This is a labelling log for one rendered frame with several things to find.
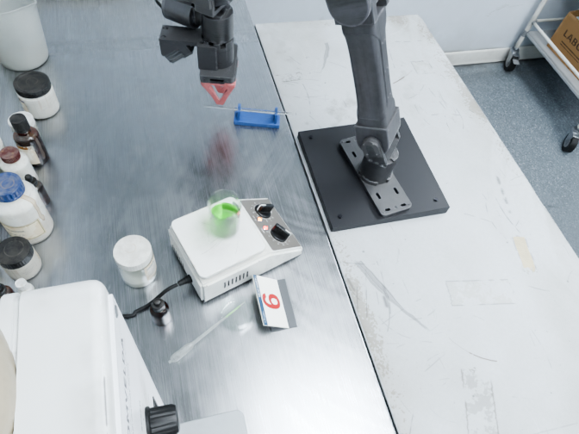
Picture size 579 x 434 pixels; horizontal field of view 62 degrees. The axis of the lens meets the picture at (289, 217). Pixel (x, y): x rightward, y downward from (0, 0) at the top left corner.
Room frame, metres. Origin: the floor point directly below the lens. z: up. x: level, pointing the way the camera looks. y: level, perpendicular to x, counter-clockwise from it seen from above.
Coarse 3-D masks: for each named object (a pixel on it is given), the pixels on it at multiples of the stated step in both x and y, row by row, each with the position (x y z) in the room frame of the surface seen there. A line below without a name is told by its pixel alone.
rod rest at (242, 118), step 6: (276, 108) 0.77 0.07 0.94; (234, 114) 0.75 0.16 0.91; (240, 114) 0.76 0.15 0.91; (246, 114) 0.76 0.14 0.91; (252, 114) 0.76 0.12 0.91; (258, 114) 0.77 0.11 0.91; (264, 114) 0.77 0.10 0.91; (270, 114) 0.77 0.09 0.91; (276, 114) 0.75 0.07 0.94; (234, 120) 0.73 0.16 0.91; (240, 120) 0.74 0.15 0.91; (246, 120) 0.74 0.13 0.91; (252, 120) 0.75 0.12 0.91; (258, 120) 0.75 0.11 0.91; (264, 120) 0.75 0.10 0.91; (270, 120) 0.76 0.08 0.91; (276, 120) 0.75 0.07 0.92; (252, 126) 0.74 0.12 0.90; (258, 126) 0.74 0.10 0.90; (264, 126) 0.74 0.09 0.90; (270, 126) 0.74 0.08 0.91; (276, 126) 0.74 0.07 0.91
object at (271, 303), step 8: (264, 280) 0.36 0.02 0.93; (272, 280) 0.37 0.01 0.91; (264, 288) 0.35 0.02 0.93; (272, 288) 0.36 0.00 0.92; (264, 296) 0.33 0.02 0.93; (272, 296) 0.34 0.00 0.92; (264, 304) 0.32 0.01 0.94; (272, 304) 0.33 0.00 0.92; (280, 304) 0.33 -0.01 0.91; (272, 312) 0.31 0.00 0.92; (280, 312) 0.32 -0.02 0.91; (272, 320) 0.30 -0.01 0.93; (280, 320) 0.30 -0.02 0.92
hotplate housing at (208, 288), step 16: (176, 240) 0.38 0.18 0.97; (256, 256) 0.38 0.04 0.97; (272, 256) 0.39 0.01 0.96; (288, 256) 0.42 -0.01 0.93; (192, 272) 0.33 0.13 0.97; (224, 272) 0.34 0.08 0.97; (240, 272) 0.35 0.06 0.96; (256, 272) 0.37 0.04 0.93; (208, 288) 0.32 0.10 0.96; (224, 288) 0.33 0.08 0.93
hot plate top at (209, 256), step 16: (176, 224) 0.40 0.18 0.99; (192, 224) 0.41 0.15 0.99; (208, 224) 0.41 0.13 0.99; (240, 224) 0.43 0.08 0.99; (192, 240) 0.38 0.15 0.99; (208, 240) 0.38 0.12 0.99; (224, 240) 0.39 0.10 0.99; (240, 240) 0.40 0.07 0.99; (256, 240) 0.40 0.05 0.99; (192, 256) 0.35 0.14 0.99; (208, 256) 0.36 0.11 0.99; (224, 256) 0.36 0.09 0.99; (240, 256) 0.37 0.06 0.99; (208, 272) 0.33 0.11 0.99
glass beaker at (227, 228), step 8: (216, 192) 0.43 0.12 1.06; (224, 192) 0.44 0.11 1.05; (232, 192) 0.44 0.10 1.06; (208, 200) 0.41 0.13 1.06; (216, 200) 0.43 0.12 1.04; (224, 200) 0.44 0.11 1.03; (232, 200) 0.44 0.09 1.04; (240, 200) 0.42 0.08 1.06; (208, 208) 0.40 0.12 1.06; (240, 208) 0.41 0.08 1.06; (232, 216) 0.39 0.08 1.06; (216, 224) 0.39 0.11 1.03; (224, 224) 0.39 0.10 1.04; (232, 224) 0.39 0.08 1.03; (216, 232) 0.39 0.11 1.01; (224, 232) 0.39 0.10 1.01; (232, 232) 0.40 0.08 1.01
